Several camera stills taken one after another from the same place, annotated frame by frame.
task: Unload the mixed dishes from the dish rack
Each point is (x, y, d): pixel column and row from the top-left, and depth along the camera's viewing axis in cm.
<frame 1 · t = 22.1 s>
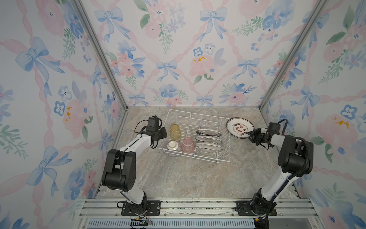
left hand: (164, 131, 94), fingers open
right hand: (247, 132, 100), fingers open
white plate red characters: (237, 127, 109), on the table

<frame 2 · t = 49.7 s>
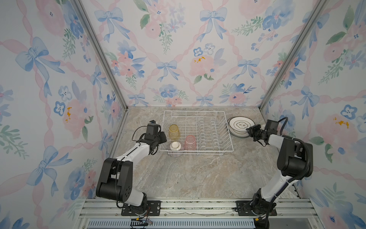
left hand: (164, 134, 92), fingers closed
right hand: (246, 126, 99), fingers closed
white front plate: (237, 126, 105), point 5 cm above the table
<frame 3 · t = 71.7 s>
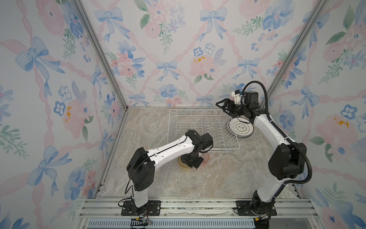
left hand: (193, 166, 77), fingers closed
right hand: (220, 105, 86), fingers open
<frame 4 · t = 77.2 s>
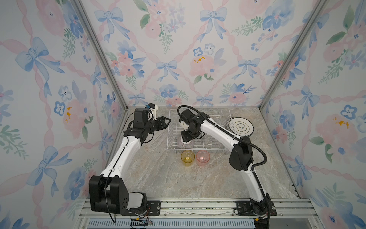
left hand: (168, 119, 80), fingers open
right hand: (186, 137, 91), fingers open
small white ceramic bowl: (188, 144, 91), point 8 cm above the table
